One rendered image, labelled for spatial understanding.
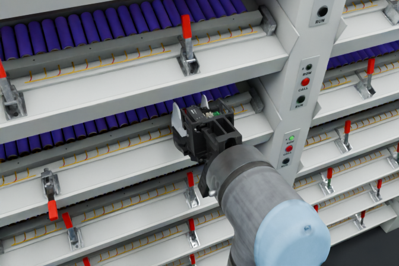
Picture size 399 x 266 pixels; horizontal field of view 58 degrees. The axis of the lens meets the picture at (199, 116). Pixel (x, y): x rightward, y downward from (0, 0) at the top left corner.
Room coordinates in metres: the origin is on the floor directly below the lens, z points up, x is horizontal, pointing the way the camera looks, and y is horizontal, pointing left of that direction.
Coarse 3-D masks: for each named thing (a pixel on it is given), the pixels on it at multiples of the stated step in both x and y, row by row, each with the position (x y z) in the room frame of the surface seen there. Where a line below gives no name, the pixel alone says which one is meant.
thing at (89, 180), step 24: (264, 96) 0.59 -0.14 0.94; (240, 120) 0.56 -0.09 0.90; (264, 120) 0.56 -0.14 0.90; (120, 144) 0.48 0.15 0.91; (168, 144) 0.49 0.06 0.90; (72, 168) 0.43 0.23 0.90; (96, 168) 0.43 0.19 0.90; (120, 168) 0.43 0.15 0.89; (144, 168) 0.44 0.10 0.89; (168, 168) 0.45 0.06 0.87; (0, 192) 0.37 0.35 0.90; (24, 192) 0.38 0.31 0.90; (72, 192) 0.38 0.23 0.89; (96, 192) 0.40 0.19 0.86; (0, 216) 0.34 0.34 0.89; (24, 216) 0.35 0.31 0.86
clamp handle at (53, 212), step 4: (48, 184) 0.38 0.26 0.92; (48, 188) 0.37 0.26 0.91; (52, 188) 0.37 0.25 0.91; (48, 192) 0.37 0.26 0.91; (52, 192) 0.37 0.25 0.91; (48, 196) 0.36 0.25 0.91; (52, 196) 0.36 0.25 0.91; (48, 200) 0.35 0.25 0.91; (52, 200) 0.35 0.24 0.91; (48, 204) 0.34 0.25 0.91; (52, 204) 0.34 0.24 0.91; (48, 208) 0.33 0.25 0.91; (52, 208) 0.33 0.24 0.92; (56, 208) 0.34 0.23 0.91; (52, 212) 0.33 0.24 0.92; (56, 212) 0.33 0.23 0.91; (52, 216) 0.32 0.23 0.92; (56, 216) 0.32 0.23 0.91; (52, 220) 0.31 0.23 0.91
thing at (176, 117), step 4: (176, 104) 0.48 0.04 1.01; (176, 108) 0.47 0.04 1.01; (172, 112) 0.51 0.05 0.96; (176, 112) 0.47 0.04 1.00; (172, 116) 0.50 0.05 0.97; (176, 116) 0.47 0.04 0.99; (180, 116) 0.46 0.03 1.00; (172, 120) 0.48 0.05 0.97; (176, 120) 0.47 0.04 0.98; (180, 120) 0.46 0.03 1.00; (172, 124) 0.47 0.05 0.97; (176, 124) 0.47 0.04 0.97; (180, 124) 0.46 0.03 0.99; (176, 128) 0.46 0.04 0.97; (180, 128) 0.46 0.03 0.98; (180, 132) 0.44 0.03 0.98; (184, 132) 0.44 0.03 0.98; (184, 136) 0.43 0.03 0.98
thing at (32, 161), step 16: (240, 96) 0.59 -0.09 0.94; (224, 112) 0.56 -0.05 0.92; (128, 128) 0.50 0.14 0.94; (144, 128) 0.50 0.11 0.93; (160, 128) 0.51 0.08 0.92; (80, 144) 0.46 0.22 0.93; (96, 144) 0.46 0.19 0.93; (16, 160) 0.42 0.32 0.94; (32, 160) 0.42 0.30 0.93; (48, 160) 0.43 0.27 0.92; (64, 160) 0.43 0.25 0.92; (0, 176) 0.40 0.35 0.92; (16, 176) 0.40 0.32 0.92; (32, 176) 0.40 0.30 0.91
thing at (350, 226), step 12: (384, 204) 0.85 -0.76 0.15; (396, 204) 0.83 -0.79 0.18; (360, 216) 0.79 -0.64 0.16; (372, 216) 0.80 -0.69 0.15; (384, 216) 0.80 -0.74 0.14; (396, 216) 0.81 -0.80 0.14; (336, 228) 0.75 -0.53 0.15; (348, 228) 0.75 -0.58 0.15; (360, 228) 0.74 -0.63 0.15; (336, 240) 0.70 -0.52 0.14
